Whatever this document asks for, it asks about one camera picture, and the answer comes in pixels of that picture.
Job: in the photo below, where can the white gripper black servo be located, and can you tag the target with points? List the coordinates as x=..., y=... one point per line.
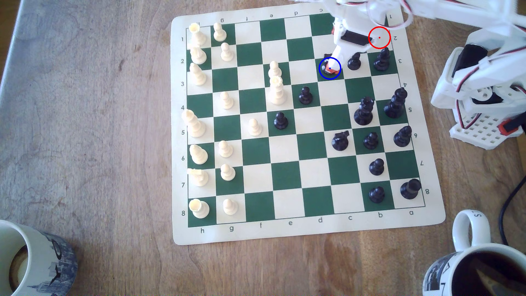
x=353, y=37

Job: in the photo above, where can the black knight chess piece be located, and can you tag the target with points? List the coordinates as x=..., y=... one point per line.
x=340, y=142
x=327, y=56

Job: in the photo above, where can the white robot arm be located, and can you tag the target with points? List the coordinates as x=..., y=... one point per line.
x=452, y=12

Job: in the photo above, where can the black pawn chess piece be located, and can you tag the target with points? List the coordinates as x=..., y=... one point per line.
x=370, y=141
x=354, y=62
x=377, y=167
x=377, y=195
x=281, y=122
x=305, y=96

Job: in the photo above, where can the black bishop chess piece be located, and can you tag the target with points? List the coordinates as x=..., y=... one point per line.
x=381, y=61
x=402, y=137

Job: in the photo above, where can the white pawn chess piece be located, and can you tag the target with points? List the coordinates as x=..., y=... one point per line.
x=225, y=150
x=230, y=208
x=228, y=173
x=227, y=53
x=275, y=70
x=220, y=33
x=254, y=128
x=226, y=101

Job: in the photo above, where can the black queen chess piece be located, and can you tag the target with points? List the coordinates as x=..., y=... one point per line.
x=363, y=114

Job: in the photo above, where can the white queen chess piece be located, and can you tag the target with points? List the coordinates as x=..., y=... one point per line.
x=277, y=92

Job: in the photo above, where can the black king chess piece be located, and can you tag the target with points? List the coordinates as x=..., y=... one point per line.
x=394, y=106

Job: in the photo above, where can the green and cream chess mat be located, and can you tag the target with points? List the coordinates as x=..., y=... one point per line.
x=312, y=172

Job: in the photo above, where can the white knight chess piece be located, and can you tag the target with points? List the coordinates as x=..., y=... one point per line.
x=198, y=178
x=198, y=56

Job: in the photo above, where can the white bishop chess piece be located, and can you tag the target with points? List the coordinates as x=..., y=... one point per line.
x=199, y=156
x=198, y=76

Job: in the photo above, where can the white rook chess piece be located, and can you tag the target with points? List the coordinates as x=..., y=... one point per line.
x=200, y=209
x=197, y=37

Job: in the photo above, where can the black rook chess piece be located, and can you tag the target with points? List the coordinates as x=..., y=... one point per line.
x=409, y=190

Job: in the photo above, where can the white king chess piece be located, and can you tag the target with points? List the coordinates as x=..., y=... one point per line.
x=194, y=125

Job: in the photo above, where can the orange table clamp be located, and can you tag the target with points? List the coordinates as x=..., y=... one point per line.
x=508, y=126

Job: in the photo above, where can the skyline print mug with tea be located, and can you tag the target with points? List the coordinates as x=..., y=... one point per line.
x=468, y=234

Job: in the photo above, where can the empty skyline print mug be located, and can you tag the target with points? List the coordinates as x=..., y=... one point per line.
x=41, y=259

